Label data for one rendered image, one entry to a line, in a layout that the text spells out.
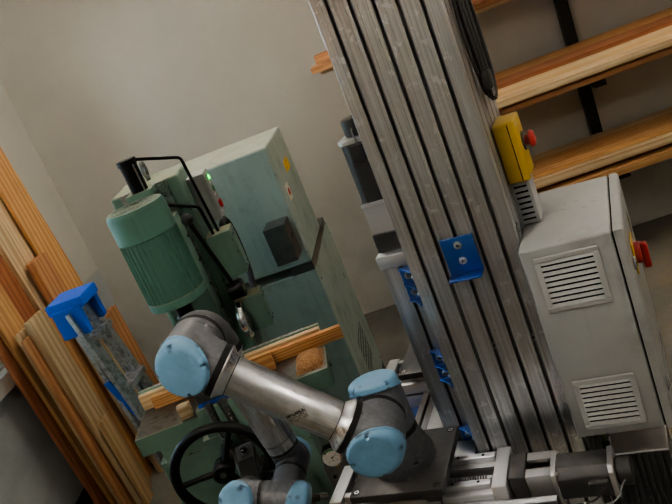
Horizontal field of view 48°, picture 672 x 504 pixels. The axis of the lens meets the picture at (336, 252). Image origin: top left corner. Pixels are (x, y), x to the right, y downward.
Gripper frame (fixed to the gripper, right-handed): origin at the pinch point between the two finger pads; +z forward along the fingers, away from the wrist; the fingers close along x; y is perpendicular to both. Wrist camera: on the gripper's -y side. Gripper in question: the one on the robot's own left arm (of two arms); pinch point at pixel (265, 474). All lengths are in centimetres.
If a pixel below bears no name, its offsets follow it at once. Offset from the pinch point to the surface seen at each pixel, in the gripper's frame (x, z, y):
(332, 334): 26.6, 27.1, -31.2
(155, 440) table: -31.1, 16.1, -19.6
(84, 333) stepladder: -69, 80, -73
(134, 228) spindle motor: -11, -7, -74
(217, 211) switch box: 5, 30, -82
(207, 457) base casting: -19.8, 21.7, -10.0
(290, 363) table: 12.0, 24.9, -27.3
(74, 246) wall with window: -118, 220, -160
